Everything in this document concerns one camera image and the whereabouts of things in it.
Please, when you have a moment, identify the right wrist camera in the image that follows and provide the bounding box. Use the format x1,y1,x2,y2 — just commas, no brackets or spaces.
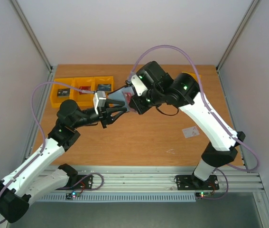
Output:
126,75,147,96

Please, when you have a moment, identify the black credit card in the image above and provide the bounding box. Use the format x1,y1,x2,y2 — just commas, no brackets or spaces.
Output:
57,88,70,97

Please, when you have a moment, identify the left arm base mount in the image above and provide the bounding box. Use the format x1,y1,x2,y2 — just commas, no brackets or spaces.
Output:
57,163,93,190

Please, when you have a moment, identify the white card with red pattern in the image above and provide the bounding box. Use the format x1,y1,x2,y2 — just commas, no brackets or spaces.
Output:
182,126,200,138

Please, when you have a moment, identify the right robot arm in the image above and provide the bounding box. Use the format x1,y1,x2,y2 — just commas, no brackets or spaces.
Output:
129,61,246,188

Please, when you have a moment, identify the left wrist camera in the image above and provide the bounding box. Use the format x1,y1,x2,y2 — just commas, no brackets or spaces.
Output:
93,91,107,114

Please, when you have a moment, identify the right circuit board with LED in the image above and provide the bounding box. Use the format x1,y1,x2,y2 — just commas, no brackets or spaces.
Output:
195,191,212,198

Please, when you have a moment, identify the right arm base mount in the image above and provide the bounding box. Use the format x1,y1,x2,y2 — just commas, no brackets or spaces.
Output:
173,174,220,191

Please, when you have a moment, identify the aluminium frame post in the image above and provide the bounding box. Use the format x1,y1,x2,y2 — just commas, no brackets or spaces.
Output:
216,0,261,73
9,0,53,72

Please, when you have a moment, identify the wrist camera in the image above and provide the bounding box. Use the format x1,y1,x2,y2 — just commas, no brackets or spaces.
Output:
93,91,107,114
126,75,147,96

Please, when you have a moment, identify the yellow bin left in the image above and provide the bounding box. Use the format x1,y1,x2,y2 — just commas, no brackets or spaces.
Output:
50,78,73,108

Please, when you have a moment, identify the blue credit card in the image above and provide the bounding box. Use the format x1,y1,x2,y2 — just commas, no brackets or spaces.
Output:
97,84,112,92

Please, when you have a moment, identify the slotted grey cable duct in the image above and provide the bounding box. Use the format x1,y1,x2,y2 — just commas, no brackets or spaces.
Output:
38,192,195,203

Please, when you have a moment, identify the card holder with clear sleeves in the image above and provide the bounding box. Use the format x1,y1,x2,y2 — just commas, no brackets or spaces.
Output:
108,86,136,113

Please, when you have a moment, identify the left circuit board with LED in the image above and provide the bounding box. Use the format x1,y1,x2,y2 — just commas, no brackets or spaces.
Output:
65,192,81,200

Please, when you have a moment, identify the aluminium rail frame front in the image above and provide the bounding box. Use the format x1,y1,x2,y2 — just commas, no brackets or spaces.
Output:
72,165,265,193

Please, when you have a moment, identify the left aluminium frame post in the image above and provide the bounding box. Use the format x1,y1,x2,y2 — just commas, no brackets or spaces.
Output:
9,0,53,72

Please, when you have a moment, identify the yellow bin far right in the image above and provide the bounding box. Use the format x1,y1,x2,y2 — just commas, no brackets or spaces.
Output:
182,71,198,81

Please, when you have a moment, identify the red credit card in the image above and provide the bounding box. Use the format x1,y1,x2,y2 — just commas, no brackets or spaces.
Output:
123,92,132,103
79,86,91,95

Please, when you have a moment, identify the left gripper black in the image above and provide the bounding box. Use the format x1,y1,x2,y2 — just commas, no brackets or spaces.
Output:
73,98,127,129

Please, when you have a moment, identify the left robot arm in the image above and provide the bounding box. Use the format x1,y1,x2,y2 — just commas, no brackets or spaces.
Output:
0,98,127,223

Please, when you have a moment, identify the yellow bin right of trio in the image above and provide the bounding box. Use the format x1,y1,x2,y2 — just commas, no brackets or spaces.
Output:
93,76,114,94

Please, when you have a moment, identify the right aluminium frame post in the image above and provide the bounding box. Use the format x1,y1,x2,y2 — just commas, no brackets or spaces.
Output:
216,0,261,73

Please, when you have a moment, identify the yellow bin middle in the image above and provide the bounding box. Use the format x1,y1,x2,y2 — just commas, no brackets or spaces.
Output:
70,77,95,108

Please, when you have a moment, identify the circuit board with led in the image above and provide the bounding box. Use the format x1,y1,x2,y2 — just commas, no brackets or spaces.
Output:
195,191,212,198
65,192,81,200

